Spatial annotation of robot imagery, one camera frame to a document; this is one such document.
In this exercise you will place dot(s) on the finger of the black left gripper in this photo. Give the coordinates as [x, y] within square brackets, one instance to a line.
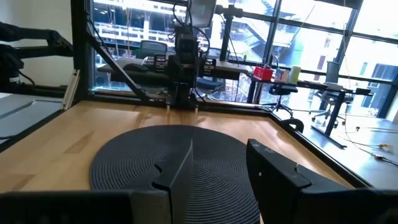
[210, 65]
[160, 62]

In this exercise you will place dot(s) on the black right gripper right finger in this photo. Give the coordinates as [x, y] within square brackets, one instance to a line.
[270, 186]

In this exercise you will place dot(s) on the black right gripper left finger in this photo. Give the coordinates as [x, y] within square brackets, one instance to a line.
[180, 186]

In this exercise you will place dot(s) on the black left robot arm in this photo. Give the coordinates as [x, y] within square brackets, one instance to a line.
[186, 40]

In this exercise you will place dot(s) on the mesh back office chair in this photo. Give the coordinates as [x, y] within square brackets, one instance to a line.
[152, 49]

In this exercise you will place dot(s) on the black computer mouse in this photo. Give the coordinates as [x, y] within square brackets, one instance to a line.
[135, 67]

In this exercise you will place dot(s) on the dark office desk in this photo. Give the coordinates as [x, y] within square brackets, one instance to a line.
[130, 74]

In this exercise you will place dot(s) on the black monitor stand pole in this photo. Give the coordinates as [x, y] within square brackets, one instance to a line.
[228, 34]

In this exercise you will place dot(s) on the dark woven round placemat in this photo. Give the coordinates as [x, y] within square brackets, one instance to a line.
[140, 155]

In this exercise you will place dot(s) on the red box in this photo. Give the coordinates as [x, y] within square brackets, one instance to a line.
[263, 73]

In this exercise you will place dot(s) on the grey desk monitor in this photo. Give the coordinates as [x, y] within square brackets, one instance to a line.
[202, 12]

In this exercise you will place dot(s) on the black office chair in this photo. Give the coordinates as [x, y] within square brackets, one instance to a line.
[281, 91]

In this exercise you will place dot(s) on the light green cup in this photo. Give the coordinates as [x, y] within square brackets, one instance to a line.
[294, 74]

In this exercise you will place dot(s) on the silver aluminium extrusion bar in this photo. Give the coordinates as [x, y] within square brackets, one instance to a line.
[71, 90]

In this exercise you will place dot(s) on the black leg office desk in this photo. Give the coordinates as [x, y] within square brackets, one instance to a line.
[335, 109]

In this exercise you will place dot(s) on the grey office chair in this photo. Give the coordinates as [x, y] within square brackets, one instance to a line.
[331, 101]

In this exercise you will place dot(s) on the grey cylindrical container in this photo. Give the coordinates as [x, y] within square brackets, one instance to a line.
[332, 71]

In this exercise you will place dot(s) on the grey side table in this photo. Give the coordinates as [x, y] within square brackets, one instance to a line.
[28, 115]

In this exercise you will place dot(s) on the black aluminium rig frame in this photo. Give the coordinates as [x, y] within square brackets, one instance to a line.
[81, 46]

